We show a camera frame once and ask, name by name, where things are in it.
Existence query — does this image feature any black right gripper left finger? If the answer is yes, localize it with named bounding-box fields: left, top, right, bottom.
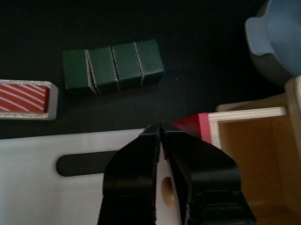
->
left=97, top=122, right=161, bottom=225

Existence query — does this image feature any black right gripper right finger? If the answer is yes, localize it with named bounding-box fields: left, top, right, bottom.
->
left=161, top=122, right=256, bottom=225

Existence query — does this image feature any wooden drawer with red front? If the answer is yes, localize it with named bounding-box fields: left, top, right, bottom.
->
left=171, top=105, right=301, bottom=225

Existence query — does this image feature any blue bowl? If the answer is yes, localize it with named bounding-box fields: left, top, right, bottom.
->
left=244, top=0, right=301, bottom=86

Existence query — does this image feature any white cutting board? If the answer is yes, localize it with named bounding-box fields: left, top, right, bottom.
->
left=0, top=127, right=185, bottom=225

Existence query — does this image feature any wooden box with slot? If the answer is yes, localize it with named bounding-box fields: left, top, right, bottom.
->
left=214, top=75, right=301, bottom=153

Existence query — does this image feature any green segmented toy block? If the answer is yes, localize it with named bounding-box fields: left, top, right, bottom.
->
left=62, top=38, right=165, bottom=98

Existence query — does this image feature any red striped silver tin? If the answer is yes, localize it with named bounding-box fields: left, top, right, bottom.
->
left=0, top=78, right=60, bottom=121

